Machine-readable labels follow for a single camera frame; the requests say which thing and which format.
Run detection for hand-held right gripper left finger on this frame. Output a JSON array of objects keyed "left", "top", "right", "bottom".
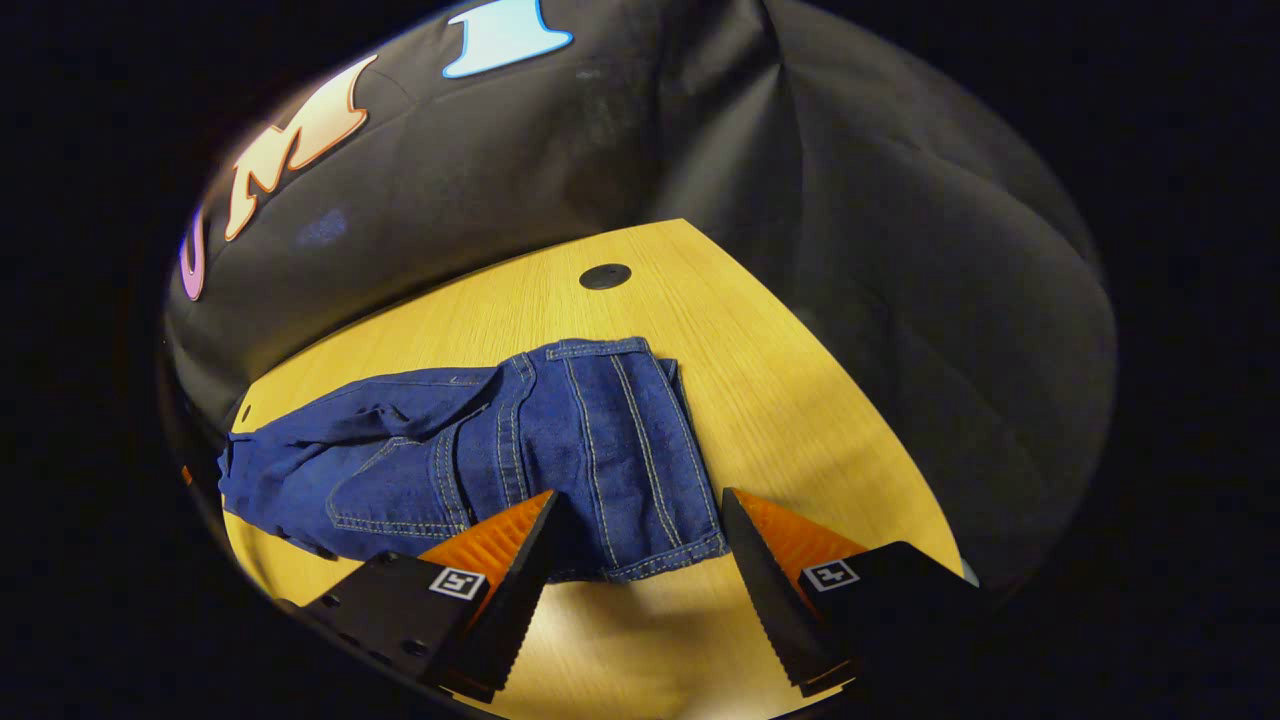
[{"left": 298, "top": 488, "right": 563, "bottom": 704}]

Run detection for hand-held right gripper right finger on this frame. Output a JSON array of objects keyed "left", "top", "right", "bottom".
[{"left": 720, "top": 486, "right": 989, "bottom": 699}]

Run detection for blue denim jeans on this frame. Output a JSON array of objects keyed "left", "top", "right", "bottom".
[{"left": 217, "top": 336, "right": 731, "bottom": 584}]

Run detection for black backdrop cloth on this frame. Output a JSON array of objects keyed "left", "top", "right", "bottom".
[{"left": 165, "top": 0, "right": 1118, "bottom": 591}]

